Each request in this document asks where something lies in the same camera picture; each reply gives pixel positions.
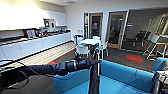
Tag long blue sofa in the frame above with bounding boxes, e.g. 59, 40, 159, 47
53, 57, 159, 94

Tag white square table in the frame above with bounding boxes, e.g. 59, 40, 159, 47
79, 38, 102, 54

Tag white upper kitchen cabinets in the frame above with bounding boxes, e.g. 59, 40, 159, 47
0, 4, 68, 32

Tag black t-shirt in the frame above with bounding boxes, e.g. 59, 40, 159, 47
87, 63, 102, 94

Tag small blue sofa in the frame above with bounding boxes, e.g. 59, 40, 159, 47
151, 57, 168, 73

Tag wooden framed glass door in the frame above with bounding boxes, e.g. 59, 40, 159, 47
106, 11, 128, 50
88, 12, 104, 41

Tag white kitchen counter cabinets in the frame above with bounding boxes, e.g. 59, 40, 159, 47
0, 31, 73, 63

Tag black coffee machine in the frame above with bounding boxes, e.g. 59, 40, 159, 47
43, 18, 57, 34

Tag dark microwave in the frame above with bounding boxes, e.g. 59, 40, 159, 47
22, 28, 38, 39

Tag black office chair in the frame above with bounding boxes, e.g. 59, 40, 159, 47
132, 30, 152, 46

